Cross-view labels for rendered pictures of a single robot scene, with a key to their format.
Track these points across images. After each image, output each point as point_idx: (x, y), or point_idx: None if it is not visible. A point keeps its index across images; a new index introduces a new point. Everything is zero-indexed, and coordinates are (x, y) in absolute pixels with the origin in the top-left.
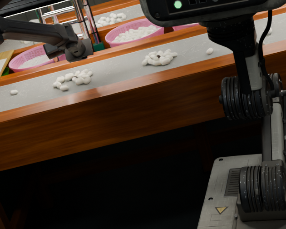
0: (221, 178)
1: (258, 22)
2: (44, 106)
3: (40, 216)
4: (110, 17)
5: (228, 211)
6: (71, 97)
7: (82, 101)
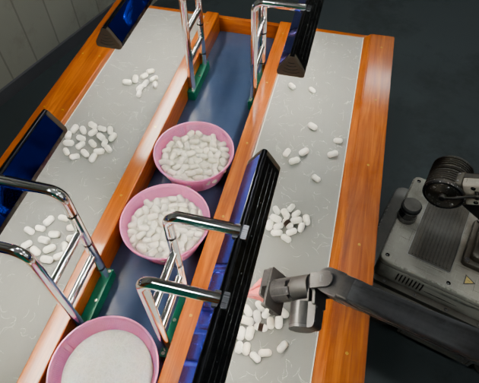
0: (420, 264)
1: (271, 124)
2: (344, 381)
3: None
4: (29, 235)
5: (474, 276)
6: (341, 340)
7: (366, 327)
